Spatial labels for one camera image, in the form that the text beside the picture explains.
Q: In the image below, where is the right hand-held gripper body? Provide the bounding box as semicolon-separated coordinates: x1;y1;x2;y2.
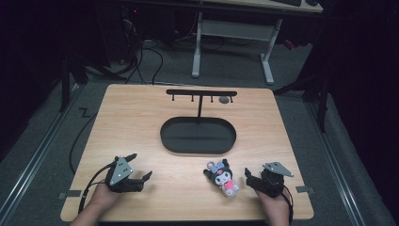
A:
253;161;295;199

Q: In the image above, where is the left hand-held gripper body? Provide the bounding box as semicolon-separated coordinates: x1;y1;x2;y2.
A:
104;155;145;193

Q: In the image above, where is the black and pink plush doll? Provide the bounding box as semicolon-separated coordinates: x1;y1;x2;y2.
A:
202;158;241;199

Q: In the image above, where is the person's right hand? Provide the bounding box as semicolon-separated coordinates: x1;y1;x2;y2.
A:
255;188;291;217

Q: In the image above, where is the person's left hand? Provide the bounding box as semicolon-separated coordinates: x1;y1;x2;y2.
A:
89;183;122;213

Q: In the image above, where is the black hook rack with tray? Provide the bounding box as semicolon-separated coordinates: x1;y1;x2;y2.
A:
159;89;238;155

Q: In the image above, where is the black metal stand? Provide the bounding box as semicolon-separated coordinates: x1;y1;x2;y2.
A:
273;70;331;134
58;55;90;113

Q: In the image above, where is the dark computer tower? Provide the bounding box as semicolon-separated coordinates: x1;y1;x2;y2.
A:
120;5;144;65

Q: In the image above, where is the black keyboard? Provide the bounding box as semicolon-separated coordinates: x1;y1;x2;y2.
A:
271;0;303;8

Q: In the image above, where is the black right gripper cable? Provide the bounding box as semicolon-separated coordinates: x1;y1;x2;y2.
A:
281;184;295;226

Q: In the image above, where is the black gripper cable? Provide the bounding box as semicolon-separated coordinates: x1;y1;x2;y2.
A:
281;184;295;226
77;162;115;215

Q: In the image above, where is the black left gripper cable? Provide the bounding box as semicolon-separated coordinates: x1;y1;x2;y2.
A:
77;162;115;215

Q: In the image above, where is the black floor cable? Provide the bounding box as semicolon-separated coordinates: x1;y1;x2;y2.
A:
69;113;99;175

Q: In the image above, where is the metal floor rail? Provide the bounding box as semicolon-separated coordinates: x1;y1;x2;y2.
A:
0;84;83;218
304;102;367;226

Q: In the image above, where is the bundle of black floor cables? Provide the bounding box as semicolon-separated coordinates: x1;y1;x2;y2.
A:
116;39;165;87

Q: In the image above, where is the white frame desk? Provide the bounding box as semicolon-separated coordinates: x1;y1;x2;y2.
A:
191;0;325;87

